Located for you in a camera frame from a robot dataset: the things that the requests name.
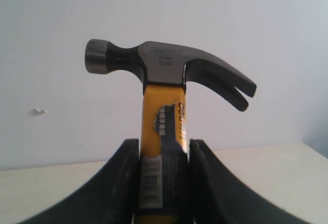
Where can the yellow black claw hammer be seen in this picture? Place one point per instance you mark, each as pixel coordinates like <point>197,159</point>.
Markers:
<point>164,69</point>

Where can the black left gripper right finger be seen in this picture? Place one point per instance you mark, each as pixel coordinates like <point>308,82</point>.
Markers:
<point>218,196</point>

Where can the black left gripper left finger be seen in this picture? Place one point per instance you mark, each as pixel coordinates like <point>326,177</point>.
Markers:
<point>109,196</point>

